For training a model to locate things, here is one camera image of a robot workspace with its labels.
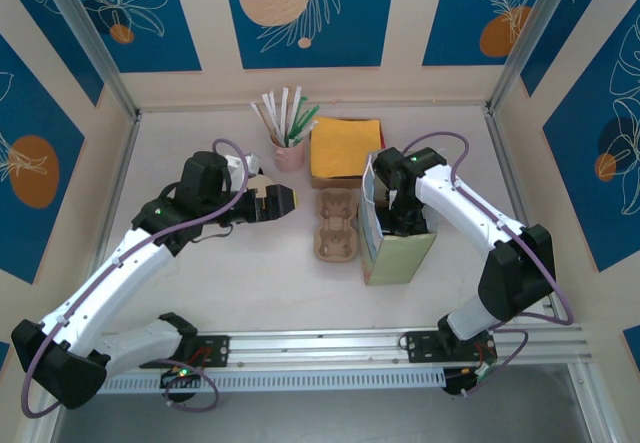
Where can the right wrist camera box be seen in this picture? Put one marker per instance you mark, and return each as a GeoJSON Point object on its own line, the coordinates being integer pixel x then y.
{"type": "Point", "coordinates": [393, 195]}

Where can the pink straw holder cup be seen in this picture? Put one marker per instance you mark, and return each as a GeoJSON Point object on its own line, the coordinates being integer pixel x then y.
{"type": "Point", "coordinates": [290, 158]}

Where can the brown pulp cup carrier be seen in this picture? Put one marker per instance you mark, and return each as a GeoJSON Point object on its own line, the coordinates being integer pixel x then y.
{"type": "Point", "coordinates": [336, 225]}

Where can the brown cardboard napkin box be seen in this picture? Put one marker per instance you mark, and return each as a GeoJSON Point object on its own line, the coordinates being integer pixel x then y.
{"type": "Point", "coordinates": [335, 183]}

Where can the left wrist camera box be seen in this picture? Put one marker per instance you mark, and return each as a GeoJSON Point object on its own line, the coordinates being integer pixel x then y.
{"type": "Point", "coordinates": [240, 163]}

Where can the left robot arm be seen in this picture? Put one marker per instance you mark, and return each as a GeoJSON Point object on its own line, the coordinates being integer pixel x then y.
{"type": "Point", "coordinates": [100, 283]}

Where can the red paper napkin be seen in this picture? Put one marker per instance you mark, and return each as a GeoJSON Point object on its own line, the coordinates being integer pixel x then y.
{"type": "Point", "coordinates": [383, 139]}

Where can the aluminium frame post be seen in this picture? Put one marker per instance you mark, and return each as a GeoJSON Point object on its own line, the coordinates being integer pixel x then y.
{"type": "Point", "coordinates": [536, 18]}
{"type": "Point", "coordinates": [83, 28]}

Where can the yellow paper napkin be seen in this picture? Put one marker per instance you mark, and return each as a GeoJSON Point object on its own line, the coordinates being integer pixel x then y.
{"type": "Point", "coordinates": [340, 148]}

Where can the wide aluminium base rail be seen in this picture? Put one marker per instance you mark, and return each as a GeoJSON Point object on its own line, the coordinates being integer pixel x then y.
{"type": "Point", "coordinates": [320, 348]}

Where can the green straw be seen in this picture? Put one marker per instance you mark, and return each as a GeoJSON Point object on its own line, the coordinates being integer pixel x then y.
{"type": "Point", "coordinates": [298, 115]}
{"type": "Point", "coordinates": [306, 123]}

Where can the white paper-wrapped straw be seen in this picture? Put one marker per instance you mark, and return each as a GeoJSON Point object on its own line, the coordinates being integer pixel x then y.
{"type": "Point", "coordinates": [307, 131]}
{"type": "Point", "coordinates": [272, 115]}
{"type": "Point", "coordinates": [295, 110]}
{"type": "Point", "coordinates": [285, 113]}
{"type": "Point", "coordinates": [263, 118]}
{"type": "Point", "coordinates": [278, 113]}

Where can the green paper cup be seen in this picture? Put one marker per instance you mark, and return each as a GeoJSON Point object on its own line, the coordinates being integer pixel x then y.
{"type": "Point", "coordinates": [260, 183]}

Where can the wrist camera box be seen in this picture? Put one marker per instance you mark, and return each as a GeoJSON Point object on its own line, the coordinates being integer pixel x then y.
{"type": "Point", "coordinates": [393, 195]}
{"type": "Point", "coordinates": [240, 163]}

